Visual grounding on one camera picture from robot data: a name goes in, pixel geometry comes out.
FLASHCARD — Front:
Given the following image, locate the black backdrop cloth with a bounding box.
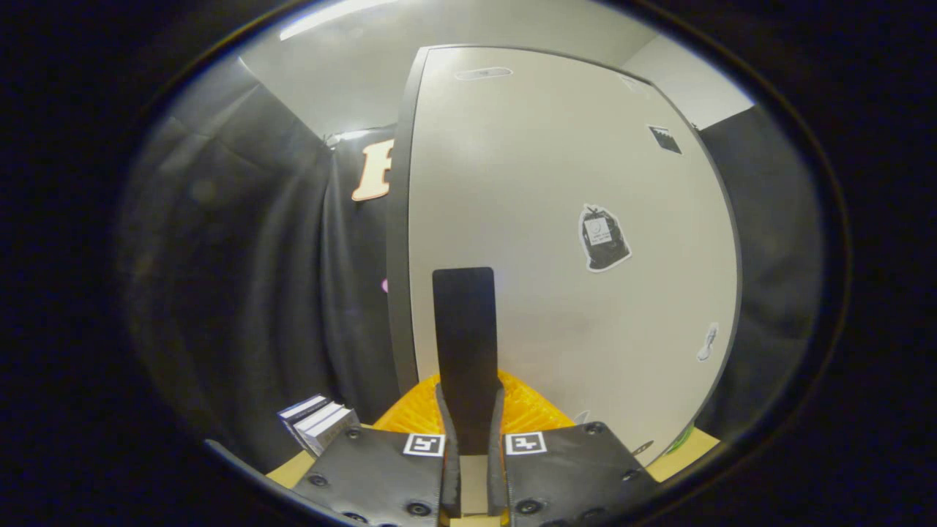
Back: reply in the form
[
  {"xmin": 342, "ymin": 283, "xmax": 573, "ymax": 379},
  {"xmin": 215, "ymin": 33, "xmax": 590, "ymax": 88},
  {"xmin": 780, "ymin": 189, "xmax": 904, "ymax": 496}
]
[
  {"xmin": 699, "ymin": 106, "xmax": 829, "ymax": 441},
  {"xmin": 121, "ymin": 79, "xmax": 402, "ymax": 471}
]

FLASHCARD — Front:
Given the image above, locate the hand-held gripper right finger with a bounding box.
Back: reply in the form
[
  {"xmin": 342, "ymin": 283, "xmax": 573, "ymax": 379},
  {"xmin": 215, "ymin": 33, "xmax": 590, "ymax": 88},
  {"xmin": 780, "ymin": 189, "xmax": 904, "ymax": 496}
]
[{"xmin": 466, "ymin": 267, "xmax": 661, "ymax": 527}]

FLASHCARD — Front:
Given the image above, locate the white shoe cabinet door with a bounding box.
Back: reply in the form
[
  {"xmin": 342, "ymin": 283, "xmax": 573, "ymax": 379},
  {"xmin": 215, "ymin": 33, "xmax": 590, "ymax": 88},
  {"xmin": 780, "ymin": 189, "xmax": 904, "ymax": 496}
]
[{"xmin": 406, "ymin": 45, "xmax": 742, "ymax": 466}]

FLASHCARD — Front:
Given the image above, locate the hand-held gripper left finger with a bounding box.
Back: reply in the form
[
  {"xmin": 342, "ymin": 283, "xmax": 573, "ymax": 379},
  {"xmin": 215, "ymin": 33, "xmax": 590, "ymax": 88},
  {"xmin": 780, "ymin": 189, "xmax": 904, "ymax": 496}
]
[{"xmin": 291, "ymin": 267, "xmax": 467, "ymax": 527}]

